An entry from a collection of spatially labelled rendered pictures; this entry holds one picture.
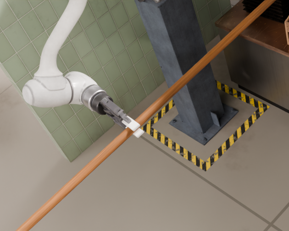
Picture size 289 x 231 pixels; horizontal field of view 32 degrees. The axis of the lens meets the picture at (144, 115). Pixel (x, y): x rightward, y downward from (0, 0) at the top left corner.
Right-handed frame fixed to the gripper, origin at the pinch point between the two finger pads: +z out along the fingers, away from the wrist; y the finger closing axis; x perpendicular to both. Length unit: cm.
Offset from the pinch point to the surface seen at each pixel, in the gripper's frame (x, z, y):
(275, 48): -95, -28, 62
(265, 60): -95, -37, 75
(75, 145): 5, -118, 106
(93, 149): -2, -113, 115
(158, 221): 4, -38, 114
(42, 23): -22, -119, 21
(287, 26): -101, -23, 49
